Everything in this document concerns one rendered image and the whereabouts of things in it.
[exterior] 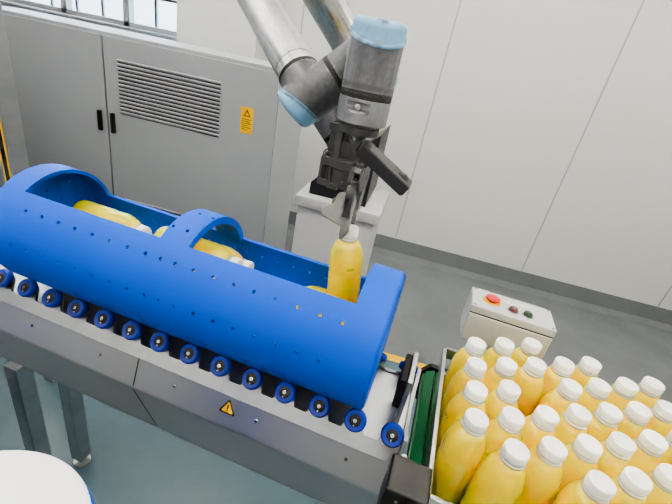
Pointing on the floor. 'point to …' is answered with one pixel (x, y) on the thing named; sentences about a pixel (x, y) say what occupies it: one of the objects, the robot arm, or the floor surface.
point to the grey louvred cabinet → (156, 119)
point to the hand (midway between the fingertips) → (348, 230)
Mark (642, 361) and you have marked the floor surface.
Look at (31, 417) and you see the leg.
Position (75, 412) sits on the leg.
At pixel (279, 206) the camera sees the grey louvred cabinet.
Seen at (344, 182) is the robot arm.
